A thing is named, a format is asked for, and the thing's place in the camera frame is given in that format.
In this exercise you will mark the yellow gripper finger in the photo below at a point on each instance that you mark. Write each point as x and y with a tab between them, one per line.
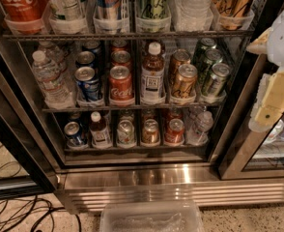
269	106
259	46

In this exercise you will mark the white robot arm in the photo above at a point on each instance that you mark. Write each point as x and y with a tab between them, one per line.
275	46

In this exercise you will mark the gold cans top shelf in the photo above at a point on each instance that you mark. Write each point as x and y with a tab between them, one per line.
231	14

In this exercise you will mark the right glass fridge door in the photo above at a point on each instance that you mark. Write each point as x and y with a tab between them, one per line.
246	154

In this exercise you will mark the rear gold can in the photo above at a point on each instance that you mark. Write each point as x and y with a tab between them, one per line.
179	57

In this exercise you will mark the front gold can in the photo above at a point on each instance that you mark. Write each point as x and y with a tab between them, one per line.
184	82

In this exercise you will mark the water bottle bottom shelf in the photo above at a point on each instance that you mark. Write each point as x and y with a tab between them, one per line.
198	132

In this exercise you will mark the brown tea bottle middle shelf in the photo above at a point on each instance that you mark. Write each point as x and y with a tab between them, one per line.
152	73

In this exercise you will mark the red can bottom shelf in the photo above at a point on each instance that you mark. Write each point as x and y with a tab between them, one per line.
175	131

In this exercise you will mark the gold can bottom shelf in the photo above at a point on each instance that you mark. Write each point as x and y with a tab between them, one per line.
150	132

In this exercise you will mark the rear red cola can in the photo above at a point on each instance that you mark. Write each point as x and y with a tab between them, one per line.
119	45

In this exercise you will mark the front red cola can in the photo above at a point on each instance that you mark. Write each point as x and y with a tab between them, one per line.
120	82

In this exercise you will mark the blue silver can top shelf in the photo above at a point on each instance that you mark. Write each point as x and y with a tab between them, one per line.
109	9

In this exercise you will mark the white green can bottom shelf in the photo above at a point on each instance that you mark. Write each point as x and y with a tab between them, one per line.
125	132

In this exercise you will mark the rear blue pepsi can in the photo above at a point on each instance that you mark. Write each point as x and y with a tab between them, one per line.
95	47

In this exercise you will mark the blue pepsi can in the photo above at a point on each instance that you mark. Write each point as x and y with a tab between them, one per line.
85	59
88	82
95	47

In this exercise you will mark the front blue pepsi can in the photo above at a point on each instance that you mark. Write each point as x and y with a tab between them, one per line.
88	82

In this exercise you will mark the tea bottle bottom shelf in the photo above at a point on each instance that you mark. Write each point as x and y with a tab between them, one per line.
99	130

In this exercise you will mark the silver green can top shelf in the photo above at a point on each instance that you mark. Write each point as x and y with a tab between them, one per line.
68	10

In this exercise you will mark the blue can bottom shelf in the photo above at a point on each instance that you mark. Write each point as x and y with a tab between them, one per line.
75	135

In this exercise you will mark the steel fridge base grille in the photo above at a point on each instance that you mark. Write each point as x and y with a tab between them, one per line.
90	190

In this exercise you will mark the large red cola can top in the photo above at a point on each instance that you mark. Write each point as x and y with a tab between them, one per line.
25	16

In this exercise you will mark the left fridge door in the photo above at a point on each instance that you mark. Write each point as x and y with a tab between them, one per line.
24	171

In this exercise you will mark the clear plastic bin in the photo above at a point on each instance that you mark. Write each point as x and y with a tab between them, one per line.
158	216

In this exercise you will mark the rear clear water bottle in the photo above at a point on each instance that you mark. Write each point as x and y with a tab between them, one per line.
54	52

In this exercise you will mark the front clear water bottle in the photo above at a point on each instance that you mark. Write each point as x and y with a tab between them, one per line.
57	94

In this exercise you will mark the top wire shelf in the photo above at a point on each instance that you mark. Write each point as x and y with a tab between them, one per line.
126	36

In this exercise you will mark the wire shelf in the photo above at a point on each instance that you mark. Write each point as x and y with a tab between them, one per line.
126	36
130	107

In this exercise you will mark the middle wire shelf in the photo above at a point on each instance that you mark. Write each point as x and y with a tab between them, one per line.
130	107

